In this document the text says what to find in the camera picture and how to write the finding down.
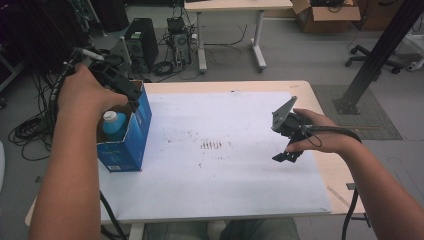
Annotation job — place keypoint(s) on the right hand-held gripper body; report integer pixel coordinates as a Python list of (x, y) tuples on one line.
[(286, 123)]

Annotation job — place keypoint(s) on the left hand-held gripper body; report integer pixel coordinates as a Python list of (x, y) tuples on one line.
[(113, 78)]

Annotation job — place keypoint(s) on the blue bottle with white cap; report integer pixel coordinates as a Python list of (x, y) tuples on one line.
[(115, 128)]

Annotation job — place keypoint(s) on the blue cardboard box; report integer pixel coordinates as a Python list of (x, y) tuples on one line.
[(130, 150)]

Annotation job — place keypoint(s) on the person's left hand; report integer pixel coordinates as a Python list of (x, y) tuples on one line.
[(83, 100)]

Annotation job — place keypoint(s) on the person's right hand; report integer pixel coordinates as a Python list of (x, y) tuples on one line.
[(330, 141)]

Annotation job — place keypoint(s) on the black computer tower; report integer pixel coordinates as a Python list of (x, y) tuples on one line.
[(143, 40)]

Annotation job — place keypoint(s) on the grey tape piece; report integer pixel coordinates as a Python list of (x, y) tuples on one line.
[(350, 186)]

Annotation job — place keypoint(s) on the white table mat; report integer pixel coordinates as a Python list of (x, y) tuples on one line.
[(216, 186)]

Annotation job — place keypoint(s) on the small open computer case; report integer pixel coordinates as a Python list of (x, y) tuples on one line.
[(180, 41)]

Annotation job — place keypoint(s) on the light wooden table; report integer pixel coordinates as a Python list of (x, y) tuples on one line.
[(216, 86)]

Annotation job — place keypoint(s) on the grey floor mat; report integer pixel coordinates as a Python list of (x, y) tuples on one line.
[(373, 123)]

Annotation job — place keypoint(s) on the black office chair base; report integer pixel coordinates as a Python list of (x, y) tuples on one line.
[(370, 60)]

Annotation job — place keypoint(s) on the open brown cardboard box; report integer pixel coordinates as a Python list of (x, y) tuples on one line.
[(328, 18)]

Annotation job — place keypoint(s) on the white-legged background table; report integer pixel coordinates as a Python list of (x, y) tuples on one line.
[(233, 5)]

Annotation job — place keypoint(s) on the closed brown cardboard box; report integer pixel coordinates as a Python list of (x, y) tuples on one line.
[(376, 15)]

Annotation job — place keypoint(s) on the black metal post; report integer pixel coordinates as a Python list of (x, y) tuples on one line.
[(380, 56)]

